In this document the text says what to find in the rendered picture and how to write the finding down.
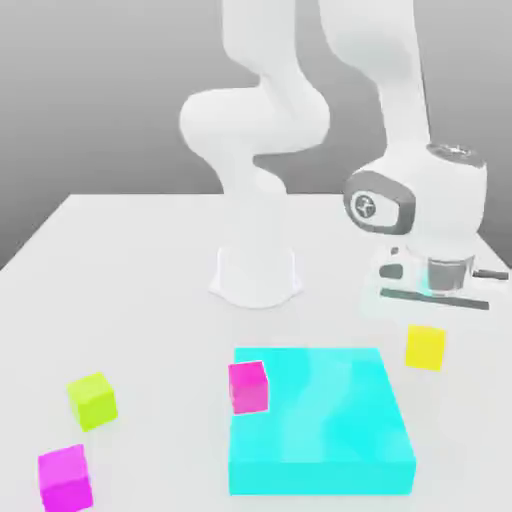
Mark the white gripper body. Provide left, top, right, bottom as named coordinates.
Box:
left=359, top=284, right=492, bottom=326

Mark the small yellow cube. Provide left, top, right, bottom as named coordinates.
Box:
left=404, top=324, right=447, bottom=373

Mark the small pink cube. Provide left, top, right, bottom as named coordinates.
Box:
left=227, top=360, right=270, bottom=416

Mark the small lime cube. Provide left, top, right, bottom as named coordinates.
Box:
left=65, top=371, right=119, bottom=433

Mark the small magenta cube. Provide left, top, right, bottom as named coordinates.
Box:
left=37, top=443, right=95, bottom=512

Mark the large cyan box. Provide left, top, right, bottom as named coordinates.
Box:
left=227, top=346, right=418, bottom=497

